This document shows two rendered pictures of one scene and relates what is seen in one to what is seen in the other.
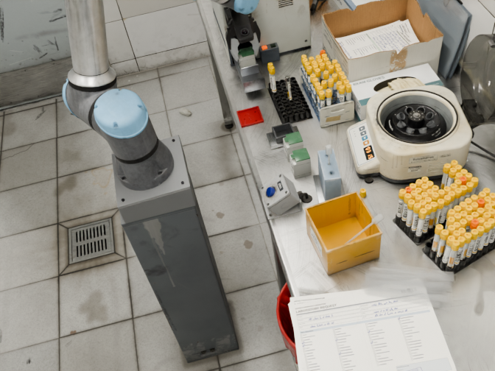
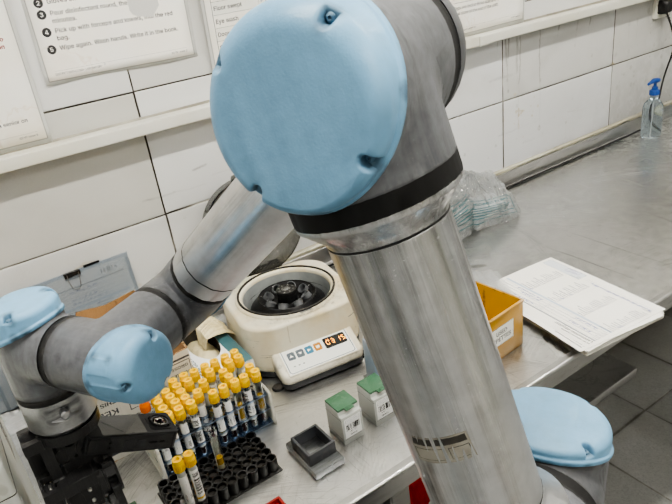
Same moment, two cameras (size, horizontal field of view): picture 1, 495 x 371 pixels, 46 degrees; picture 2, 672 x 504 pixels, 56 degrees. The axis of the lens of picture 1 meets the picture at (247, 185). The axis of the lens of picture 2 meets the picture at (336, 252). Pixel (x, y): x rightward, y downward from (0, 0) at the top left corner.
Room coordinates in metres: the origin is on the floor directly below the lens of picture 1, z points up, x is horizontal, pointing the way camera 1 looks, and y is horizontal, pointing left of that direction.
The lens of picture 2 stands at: (1.43, 0.60, 1.60)
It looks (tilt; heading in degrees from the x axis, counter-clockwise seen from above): 26 degrees down; 244
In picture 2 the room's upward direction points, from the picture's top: 8 degrees counter-clockwise
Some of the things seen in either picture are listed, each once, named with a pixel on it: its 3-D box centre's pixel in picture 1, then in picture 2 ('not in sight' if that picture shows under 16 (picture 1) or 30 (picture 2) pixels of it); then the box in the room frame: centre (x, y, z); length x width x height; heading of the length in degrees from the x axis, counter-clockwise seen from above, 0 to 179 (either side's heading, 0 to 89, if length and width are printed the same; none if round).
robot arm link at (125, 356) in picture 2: not in sight; (119, 350); (1.40, 0.00, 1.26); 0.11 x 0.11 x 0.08; 36
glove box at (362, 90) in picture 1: (395, 92); (208, 350); (1.21, -0.46, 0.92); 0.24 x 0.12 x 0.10; 95
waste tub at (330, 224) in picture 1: (342, 232); (473, 324); (0.77, -0.20, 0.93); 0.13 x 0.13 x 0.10; 10
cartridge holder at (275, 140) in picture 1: (283, 135); (313, 448); (1.16, -0.13, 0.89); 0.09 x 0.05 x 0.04; 95
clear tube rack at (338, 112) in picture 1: (325, 92); (207, 421); (1.28, -0.28, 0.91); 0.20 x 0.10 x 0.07; 5
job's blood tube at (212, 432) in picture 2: (289, 90); (218, 453); (1.30, -0.17, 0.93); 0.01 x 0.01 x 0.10
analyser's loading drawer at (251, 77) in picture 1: (247, 64); not in sight; (1.47, -0.07, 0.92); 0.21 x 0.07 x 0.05; 5
